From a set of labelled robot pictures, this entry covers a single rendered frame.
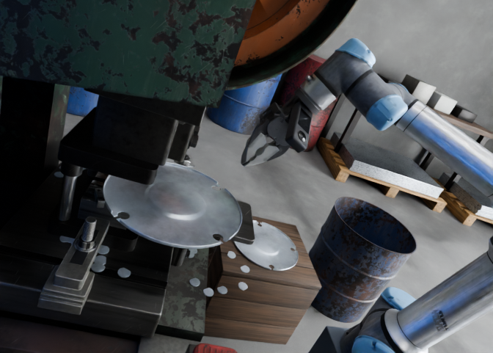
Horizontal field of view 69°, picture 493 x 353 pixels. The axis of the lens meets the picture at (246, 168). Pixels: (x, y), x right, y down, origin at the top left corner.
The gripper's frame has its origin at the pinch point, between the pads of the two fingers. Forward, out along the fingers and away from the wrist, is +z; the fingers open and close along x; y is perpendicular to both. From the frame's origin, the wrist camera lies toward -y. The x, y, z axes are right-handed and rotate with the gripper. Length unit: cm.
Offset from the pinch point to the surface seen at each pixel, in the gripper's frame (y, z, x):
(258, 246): 36, 34, -47
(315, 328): 33, 49, -100
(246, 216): -9.2, 6.7, -5.6
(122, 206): -16.3, 17.3, 17.6
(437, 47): 312, -148, -189
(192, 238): -20.7, 11.5, 5.2
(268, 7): 26.6, -27.4, 16.3
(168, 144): -16.8, 1.5, 19.7
